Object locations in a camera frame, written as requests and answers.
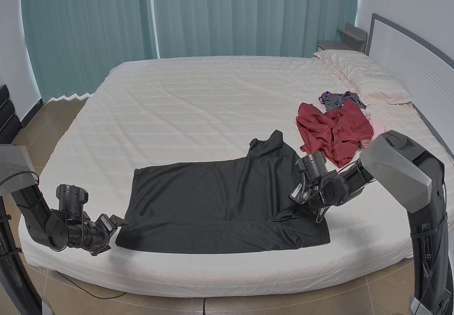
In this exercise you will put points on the black T-shirt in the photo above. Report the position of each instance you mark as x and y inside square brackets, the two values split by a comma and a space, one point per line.
[212, 200]

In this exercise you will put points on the pink garment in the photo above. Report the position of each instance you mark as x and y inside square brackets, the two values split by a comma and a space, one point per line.
[376, 125]

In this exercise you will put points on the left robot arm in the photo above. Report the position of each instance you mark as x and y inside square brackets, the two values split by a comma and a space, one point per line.
[32, 210]

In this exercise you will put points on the dark red shirt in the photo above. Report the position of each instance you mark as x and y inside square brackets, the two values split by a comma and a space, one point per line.
[337, 132]

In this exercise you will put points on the cream pillow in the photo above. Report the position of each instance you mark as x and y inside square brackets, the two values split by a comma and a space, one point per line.
[369, 76]

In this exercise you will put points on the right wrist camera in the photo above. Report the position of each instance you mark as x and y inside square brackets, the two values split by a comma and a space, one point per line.
[300, 165]

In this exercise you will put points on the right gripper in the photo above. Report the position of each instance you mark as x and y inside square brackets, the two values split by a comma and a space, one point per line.
[306, 193]

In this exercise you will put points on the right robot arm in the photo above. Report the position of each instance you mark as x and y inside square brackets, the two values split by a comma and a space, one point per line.
[400, 164]

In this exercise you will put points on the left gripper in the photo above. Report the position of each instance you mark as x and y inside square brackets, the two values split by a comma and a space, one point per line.
[92, 235]

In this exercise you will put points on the blue-green curtain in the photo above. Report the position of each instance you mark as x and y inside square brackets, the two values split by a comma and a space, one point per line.
[88, 22]
[255, 5]

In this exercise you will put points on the grey garment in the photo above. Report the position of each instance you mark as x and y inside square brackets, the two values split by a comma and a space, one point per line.
[333, 104]

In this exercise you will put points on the purple garment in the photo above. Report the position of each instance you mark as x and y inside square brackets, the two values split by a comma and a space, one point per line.
[330, 96]

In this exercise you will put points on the bed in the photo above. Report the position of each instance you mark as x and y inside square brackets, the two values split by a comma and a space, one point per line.
[212, 100]

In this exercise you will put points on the black padded couch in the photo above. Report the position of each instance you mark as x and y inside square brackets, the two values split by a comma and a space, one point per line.
[9, 118]

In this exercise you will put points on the grey bedside table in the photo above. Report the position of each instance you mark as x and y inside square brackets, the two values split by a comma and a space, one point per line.
[340, 44]

